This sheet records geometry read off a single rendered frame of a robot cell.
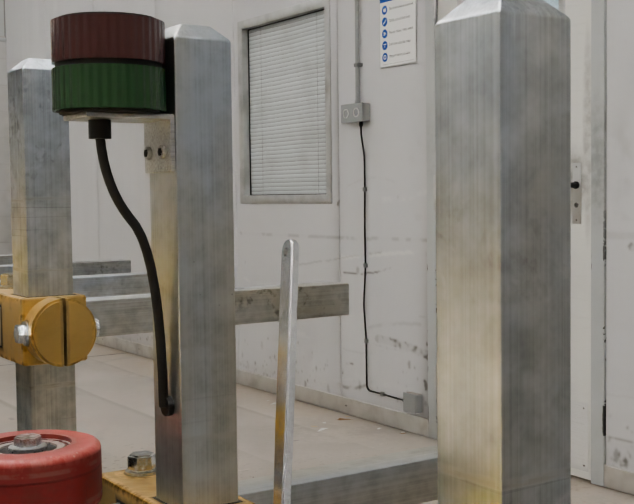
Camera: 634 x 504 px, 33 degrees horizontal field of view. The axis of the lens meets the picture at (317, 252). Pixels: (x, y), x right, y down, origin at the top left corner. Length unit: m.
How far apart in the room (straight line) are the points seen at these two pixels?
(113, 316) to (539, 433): 0.55
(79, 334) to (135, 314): 0.10
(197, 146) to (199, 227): 0.04
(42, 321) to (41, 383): 0.06
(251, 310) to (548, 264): 0.58
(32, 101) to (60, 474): 0.33
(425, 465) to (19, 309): 0.31
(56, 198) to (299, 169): 4.65
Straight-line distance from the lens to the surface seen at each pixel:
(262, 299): 0.95
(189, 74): 0.59
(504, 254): 0.37
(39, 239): 0.82
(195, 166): 0.59
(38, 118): 0.82
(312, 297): 0.98
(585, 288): 3.95
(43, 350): 0.79
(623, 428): 3.90
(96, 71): 0.56
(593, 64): 3.92
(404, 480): 0.74
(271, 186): 5.68
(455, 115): 0.39
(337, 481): 0.71
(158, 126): 0.59
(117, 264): 1.43
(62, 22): 0.57
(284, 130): 5.57
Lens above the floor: 1.04
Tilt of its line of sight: 3 degrees down
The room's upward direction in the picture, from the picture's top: 1 degrees counter-clockwise
